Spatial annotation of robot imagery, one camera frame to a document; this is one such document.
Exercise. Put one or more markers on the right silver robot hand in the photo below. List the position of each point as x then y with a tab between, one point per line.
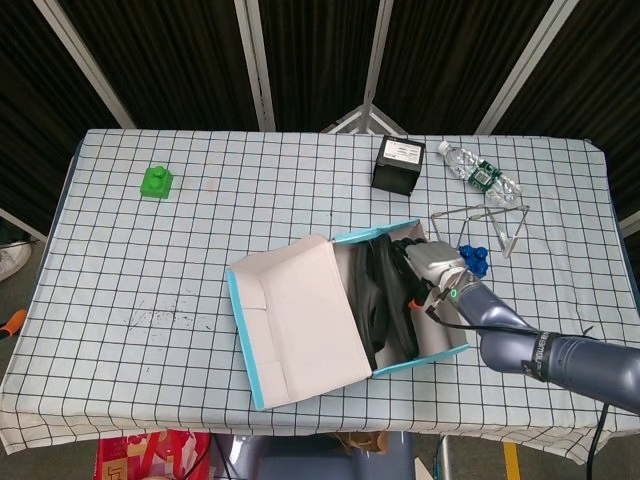
437	260

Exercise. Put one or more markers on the black rubber slipper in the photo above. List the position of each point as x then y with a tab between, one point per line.
400	320
367	310

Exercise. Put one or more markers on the light blue shoebox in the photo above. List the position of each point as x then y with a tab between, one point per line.
310	320

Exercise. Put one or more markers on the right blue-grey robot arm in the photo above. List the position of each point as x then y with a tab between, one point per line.
575	365

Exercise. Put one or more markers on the black cardboard box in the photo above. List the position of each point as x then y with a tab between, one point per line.
397	167

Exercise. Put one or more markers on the red patterned bag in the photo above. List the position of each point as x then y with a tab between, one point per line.
150	455

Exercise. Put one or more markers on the blue toy brick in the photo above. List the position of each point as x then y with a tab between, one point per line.
475	257

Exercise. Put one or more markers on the clear plastic water bottle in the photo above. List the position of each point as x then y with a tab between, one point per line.
482	176

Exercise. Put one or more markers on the white metal tripod base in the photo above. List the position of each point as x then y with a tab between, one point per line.
368	117

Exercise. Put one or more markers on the brown paper bag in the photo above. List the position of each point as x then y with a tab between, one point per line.
365	441

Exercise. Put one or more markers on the white metal bar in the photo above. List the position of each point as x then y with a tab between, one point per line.
20	222
632	220

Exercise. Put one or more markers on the metal table leg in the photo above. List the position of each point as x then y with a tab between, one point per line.
442	460

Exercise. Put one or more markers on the blue-grey chair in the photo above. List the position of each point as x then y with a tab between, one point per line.
310	462

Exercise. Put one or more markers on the green toy brick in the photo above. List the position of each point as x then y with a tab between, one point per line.
156	184

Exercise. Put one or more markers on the checkered tablecloth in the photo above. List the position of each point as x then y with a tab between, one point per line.
125	275

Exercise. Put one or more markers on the white sneaker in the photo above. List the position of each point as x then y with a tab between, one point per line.
12	260

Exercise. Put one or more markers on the white screen frame post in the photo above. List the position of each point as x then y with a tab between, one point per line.
378	50
255	65
80	55
526	65

